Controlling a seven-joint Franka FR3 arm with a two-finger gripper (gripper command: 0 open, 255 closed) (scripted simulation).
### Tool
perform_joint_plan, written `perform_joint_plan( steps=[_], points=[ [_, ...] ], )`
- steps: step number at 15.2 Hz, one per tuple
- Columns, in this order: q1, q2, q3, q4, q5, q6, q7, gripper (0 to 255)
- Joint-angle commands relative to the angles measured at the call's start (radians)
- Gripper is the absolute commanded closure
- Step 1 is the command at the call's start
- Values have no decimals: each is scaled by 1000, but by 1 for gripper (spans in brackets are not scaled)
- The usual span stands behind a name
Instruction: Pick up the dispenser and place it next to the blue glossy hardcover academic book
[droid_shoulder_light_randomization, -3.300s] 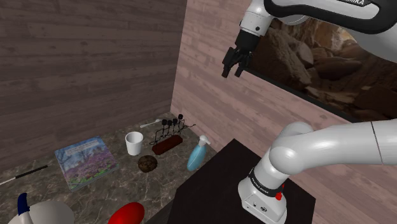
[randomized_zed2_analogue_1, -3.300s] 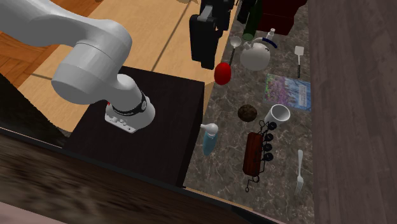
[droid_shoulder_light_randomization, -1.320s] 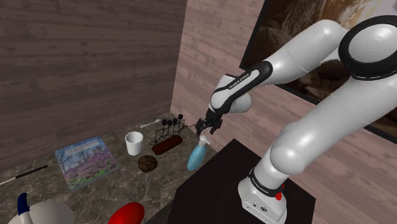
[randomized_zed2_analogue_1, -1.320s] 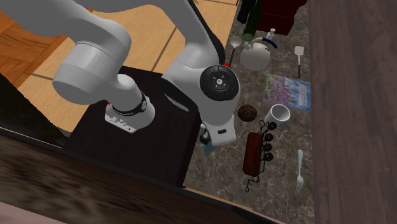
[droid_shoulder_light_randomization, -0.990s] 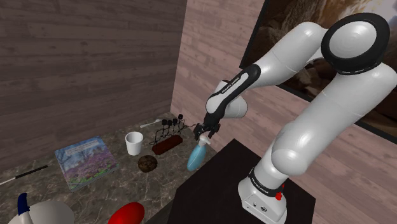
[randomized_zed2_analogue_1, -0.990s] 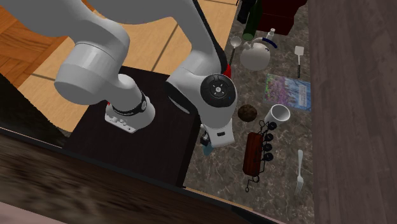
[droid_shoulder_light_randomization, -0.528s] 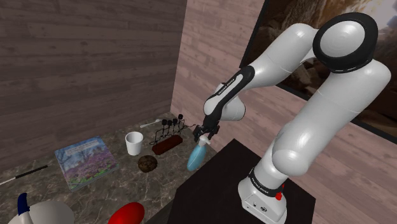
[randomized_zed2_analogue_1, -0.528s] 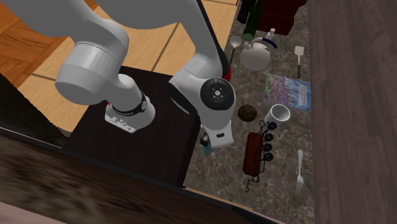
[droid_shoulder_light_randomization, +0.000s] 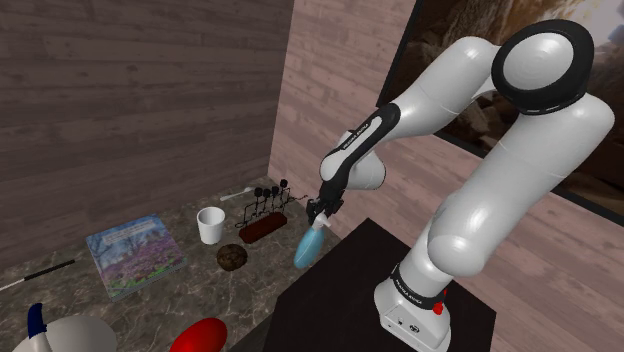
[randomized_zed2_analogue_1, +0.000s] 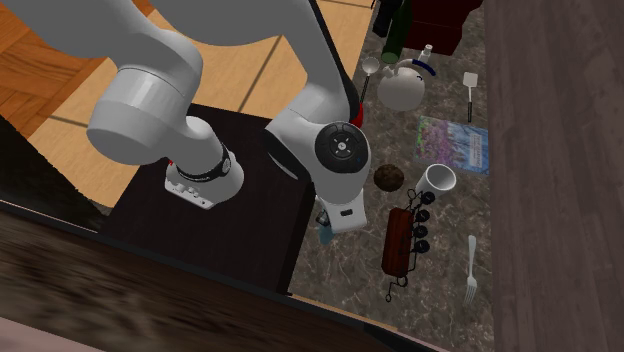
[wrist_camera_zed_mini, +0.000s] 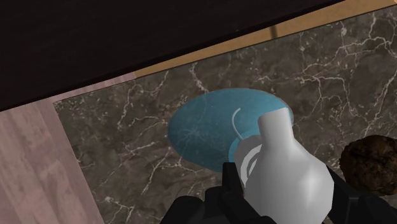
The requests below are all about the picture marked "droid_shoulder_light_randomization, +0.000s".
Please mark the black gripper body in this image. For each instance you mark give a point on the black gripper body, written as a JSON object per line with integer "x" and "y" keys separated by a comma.
{"x": 325, "y": 204}

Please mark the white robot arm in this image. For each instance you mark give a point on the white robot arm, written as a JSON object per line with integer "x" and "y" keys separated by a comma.
{"x": 516, "y": 166}

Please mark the blue spray bottle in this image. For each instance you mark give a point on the blue spray bottle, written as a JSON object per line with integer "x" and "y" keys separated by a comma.
{"x": 308, "y": 249}

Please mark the white spoon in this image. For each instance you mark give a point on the white spoon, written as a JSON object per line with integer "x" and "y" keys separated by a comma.
{"x": 234, "y": 195}

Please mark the dark robot stand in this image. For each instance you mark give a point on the dark robot stand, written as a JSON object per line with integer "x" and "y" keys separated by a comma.
{"x": 331, "y": 302}

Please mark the brown round ball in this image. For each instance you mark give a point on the brown round ball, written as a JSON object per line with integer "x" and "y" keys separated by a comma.
{"x": 232, "y": 257}

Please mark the white cup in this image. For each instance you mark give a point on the white cup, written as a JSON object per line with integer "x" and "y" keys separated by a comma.
{"x": 211, "y": 226}

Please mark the red oval thing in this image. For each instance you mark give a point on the red oval thing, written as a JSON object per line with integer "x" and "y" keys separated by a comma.
{"x": 202, "y": 336}

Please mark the book with flower cover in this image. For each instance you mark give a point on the book with flower cover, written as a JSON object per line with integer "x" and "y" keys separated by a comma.
{"x": 134, "y": 256}

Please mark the black and white stick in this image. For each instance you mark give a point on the black and white stick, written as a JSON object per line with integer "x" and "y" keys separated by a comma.
{"x": 46, "y": 272}

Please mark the dark framed wall picture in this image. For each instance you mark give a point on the dark framed wall picture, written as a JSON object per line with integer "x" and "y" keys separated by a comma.
{"x": 438, "y": 53}

